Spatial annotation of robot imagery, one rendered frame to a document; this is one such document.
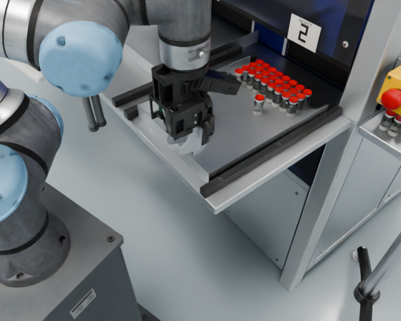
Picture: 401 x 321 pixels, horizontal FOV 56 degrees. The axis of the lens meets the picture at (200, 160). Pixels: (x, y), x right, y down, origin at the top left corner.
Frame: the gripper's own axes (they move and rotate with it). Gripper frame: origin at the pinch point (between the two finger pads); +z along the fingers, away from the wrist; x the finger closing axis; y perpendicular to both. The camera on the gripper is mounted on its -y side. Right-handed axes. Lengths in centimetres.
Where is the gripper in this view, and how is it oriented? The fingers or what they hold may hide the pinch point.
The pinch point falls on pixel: (196, 148)
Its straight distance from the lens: 72.4
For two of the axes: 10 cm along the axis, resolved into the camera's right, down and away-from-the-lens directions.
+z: -0.1, 6.9, 7.3
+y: -7.9, 4.4, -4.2
